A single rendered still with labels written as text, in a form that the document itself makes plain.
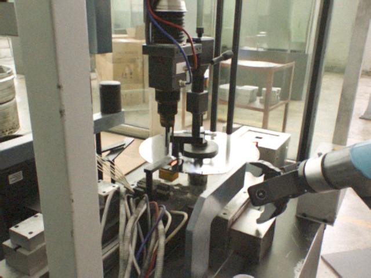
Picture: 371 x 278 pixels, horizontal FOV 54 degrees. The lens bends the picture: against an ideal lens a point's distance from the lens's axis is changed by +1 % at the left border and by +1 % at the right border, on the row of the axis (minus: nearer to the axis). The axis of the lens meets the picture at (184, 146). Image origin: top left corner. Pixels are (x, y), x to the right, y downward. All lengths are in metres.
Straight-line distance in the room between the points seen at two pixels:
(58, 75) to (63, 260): 0.17
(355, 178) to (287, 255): 0.34
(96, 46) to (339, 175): 0.54
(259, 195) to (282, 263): 0.24
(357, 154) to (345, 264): 1.62
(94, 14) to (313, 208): 0.77
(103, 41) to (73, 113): 0.53
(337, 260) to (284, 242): 1.30
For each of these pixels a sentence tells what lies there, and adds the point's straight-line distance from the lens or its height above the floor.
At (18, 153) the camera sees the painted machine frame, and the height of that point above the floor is 1.03.
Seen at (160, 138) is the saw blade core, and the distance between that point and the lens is 1.09.
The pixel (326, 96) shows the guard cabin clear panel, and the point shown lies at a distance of 1.34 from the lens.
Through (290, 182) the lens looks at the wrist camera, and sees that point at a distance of 0.79.
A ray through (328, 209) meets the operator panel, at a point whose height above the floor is 0.80.
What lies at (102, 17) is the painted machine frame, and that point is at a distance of 0.82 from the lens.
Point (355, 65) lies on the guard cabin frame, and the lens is 1.30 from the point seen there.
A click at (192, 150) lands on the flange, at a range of 0.97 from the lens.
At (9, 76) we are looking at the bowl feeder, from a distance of 1.33.
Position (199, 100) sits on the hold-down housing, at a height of 1.11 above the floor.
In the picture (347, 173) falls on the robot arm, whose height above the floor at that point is 1.04.
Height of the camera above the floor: 1.31
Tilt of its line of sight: 21 degrees down
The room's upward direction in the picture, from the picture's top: 2 degrees clockwise
